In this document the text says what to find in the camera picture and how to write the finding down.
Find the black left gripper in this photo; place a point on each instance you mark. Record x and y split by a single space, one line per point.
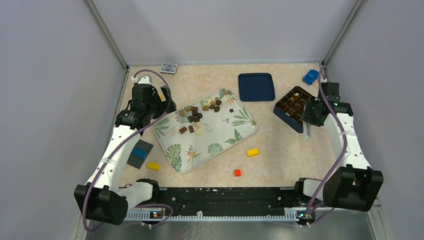
163 105

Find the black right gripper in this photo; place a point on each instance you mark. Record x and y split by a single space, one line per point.
307 116

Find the clear plastic tongs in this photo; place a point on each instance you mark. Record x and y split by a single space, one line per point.
306 130

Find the blue chocolate box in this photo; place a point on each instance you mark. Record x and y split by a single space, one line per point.
290 108

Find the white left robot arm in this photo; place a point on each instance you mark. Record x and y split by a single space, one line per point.
101 198

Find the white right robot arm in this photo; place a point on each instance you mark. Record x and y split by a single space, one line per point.
351 183

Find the brown rectangular chocolate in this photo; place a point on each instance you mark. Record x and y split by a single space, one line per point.
182 130

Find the dark rectangular chocolate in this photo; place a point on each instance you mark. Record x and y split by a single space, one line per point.
191 129

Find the white round chocolate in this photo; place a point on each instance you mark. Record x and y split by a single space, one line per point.
200 131

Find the blue toy car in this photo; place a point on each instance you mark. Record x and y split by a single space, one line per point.
310 77

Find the playing card deck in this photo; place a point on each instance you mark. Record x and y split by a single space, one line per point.
169 68

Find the pile of assorted chocolates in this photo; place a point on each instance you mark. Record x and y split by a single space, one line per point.
214 107

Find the grey lego baseplate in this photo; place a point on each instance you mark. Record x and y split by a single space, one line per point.
139 154

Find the floral serving tray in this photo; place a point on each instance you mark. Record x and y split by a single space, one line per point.
187 151

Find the dark blue box lid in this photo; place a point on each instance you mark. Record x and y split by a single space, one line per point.
256 87

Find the yellow lego brick left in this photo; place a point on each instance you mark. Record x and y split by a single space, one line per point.
153 166

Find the yellow lego brick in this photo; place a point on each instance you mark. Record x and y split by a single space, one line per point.
153 166
252 152

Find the yellow lego brick right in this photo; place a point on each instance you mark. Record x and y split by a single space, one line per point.
252 152

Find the red lego cube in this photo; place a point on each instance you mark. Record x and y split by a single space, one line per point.
237 173

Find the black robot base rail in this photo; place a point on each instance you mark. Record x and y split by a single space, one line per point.
229 201

